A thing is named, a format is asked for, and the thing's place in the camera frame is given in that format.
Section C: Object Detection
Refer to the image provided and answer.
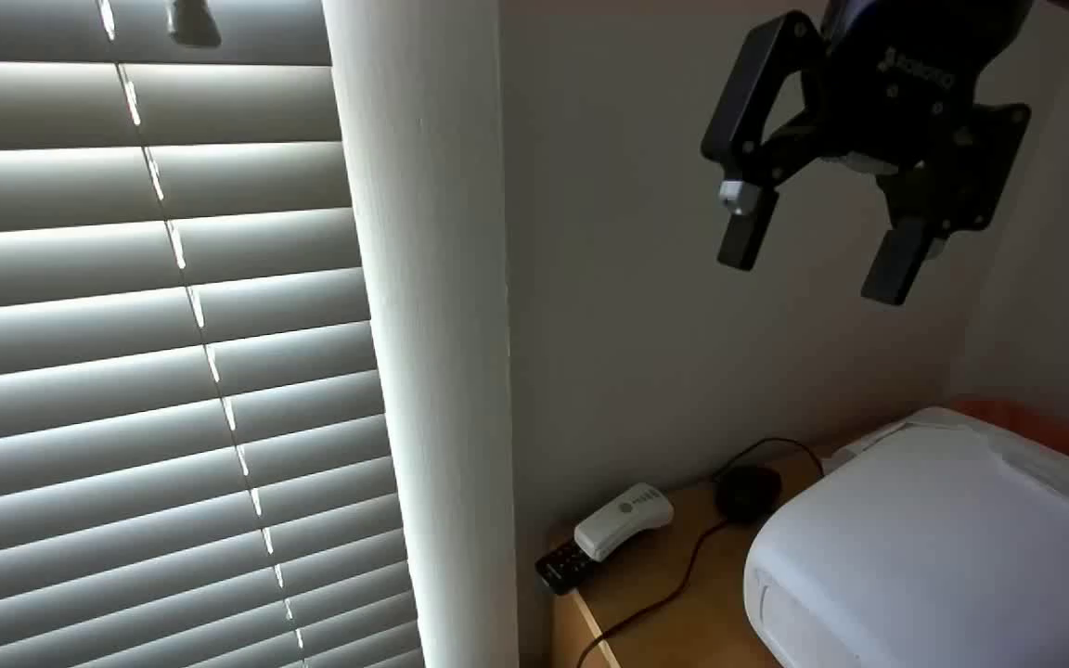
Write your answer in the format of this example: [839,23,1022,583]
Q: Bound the white window blinds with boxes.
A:
[0,0,423,668]

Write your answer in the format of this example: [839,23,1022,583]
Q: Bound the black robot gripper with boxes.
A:
[700,0,1032,305]

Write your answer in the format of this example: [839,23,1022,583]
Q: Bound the small black flat device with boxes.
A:
[533,544,594,592]

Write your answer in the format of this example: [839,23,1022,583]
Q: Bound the white handheld remote device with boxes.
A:
[571,481,674,564]

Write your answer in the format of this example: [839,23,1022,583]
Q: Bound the thin black cable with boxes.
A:
[571,434,828,668]

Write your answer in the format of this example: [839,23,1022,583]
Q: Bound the white plastic bin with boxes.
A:
[741,408,1069,668]

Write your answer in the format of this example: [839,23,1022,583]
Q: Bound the round black puck device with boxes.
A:
[717,462,784,524]

